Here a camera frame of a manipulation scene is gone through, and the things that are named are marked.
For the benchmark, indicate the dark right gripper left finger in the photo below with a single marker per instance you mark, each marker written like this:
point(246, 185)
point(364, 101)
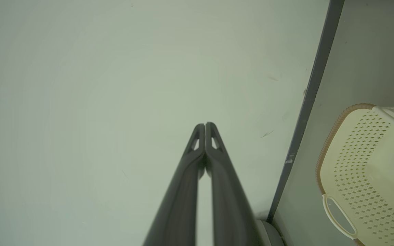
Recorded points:
point(180, 205)

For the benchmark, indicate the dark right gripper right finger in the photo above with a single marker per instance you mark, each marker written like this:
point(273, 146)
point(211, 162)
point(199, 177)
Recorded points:
point(231, 205)

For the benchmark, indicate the light grey rounded object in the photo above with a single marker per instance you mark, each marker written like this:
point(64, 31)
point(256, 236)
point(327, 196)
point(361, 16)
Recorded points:
point(272, 235)

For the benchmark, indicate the cream perforated laundry basket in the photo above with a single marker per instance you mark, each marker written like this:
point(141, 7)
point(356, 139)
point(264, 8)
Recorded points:
point(371, 164)

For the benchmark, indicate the black wall baseboard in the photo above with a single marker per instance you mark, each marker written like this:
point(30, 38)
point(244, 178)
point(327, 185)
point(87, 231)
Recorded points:
point(313, 85)

